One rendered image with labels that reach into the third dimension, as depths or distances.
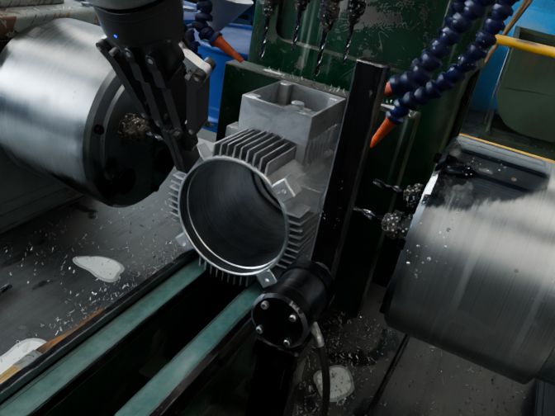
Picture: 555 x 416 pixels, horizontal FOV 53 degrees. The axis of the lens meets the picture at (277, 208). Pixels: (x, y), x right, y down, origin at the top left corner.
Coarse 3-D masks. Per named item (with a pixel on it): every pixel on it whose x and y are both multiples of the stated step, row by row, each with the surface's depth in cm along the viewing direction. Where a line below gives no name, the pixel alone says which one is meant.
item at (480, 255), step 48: (480, 144) 63; (432, 192) 58; (480, 192) 57; (528, 192) 57; (432, 240) 57; (480, 240) 56; (528, 240) 54; (432, 288) 58; (480, 288) 56; (528, 288) 54; (432, 336) 62; (480, 336) 58; (528, 336) 55
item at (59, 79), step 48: (48, 48) 76; (96, 48) 75; (0, 96) 77; (48, 96) 74; (96, 96) 72; (0, 144) 84; (48, 144) 75; (96, 144) 74; (144, 144) 83; (96, 192) 78; (144, 192) 88
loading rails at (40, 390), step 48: (144, 288) 68; (192, 288) 73; (240, 288) 85; (96, 336) 61; (144, 336) 66; (192, 336) 79; (240, 336) 65; (0, 384) 52; (48, 384) 54; (96, 384) 60; (144, 384) 68; (192, 384) 57; (240, 384) 72
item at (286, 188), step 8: (200, 144) 68; (200, 152) 68; (208, 152) 69; (200, 160) 68; (288, 176) 64; (280, 184) 64; (288, 184) 64; (296, 184) 65; (280, 192) 64; (288, 192) 64; (296, 192) 64; (288, 200) 64; (184, 240) 74; (184, 248) 74; (192, 248) 74; (264, 272) 70; (272, 272) 69; (280, 272) 70; (264, 280) 70; (272, 280) 69
